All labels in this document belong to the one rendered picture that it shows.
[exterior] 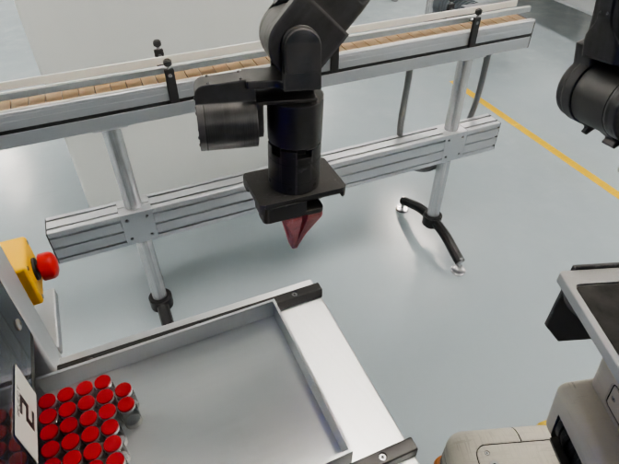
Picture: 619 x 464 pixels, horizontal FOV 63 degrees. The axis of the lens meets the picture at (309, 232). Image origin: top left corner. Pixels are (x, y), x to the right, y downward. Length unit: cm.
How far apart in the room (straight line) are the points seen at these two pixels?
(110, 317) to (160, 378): 132
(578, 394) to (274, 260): 148
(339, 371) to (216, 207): 101
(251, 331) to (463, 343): 125
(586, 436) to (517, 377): 104
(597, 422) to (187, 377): 60
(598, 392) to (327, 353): 42
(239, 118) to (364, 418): 43
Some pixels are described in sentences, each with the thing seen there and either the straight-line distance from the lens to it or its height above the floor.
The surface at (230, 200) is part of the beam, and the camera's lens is 165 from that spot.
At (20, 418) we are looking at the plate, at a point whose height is 104.
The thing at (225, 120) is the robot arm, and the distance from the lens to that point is 50.
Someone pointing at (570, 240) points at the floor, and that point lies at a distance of 251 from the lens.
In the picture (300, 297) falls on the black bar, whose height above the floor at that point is 90.
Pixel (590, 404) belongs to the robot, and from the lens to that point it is 92.
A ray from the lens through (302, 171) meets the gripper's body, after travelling 53.
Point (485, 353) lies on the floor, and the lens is 194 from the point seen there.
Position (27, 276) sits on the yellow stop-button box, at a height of 102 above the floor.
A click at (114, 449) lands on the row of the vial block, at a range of 68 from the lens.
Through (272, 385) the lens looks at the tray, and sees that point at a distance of 74.
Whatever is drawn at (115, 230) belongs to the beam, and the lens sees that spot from 163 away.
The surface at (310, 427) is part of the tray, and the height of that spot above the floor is 88.
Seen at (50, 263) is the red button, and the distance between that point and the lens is 79.
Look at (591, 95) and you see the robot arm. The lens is 67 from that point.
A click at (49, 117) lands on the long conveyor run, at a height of 90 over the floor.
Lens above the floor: 151
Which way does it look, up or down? 42 degrees down
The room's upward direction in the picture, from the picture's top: straight up
